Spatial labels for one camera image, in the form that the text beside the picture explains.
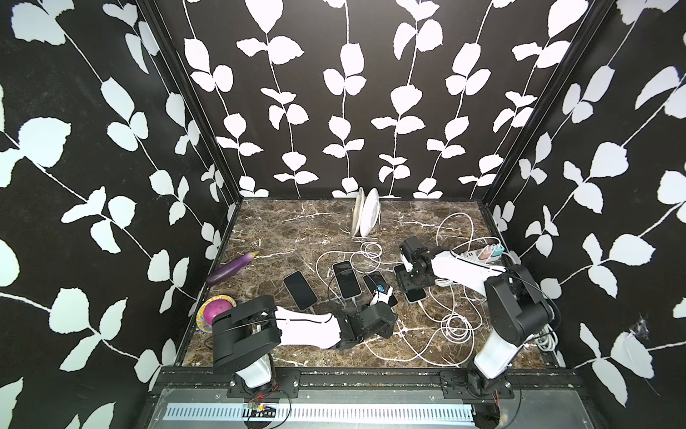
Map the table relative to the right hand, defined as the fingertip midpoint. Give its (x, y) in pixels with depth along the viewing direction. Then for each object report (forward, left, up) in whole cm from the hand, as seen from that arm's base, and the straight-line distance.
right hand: (407, 278), depth 94 cm
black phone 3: (0, +12, -1) cm, 12 cm away
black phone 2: (0, +22, -2) cm, 22 cm away
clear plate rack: (+34, +17, +7) cm, 38 cm away
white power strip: (+9, -31, +3) cm, 32 cm away
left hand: (-14, +6, +5) cm, 16 cm away
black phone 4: (-7, -1, 0) cm, 7 cm away
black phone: (-4, +38, -2) cm, 38 cm away
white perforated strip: (-39, +26, -2) cm, 47 cm away
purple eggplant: (0, +66, +3) cm, 66 cm away
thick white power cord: (-20, -41, -1) cm, 45 cm away
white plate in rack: (+20, +13, +13) cm, 27 cm away
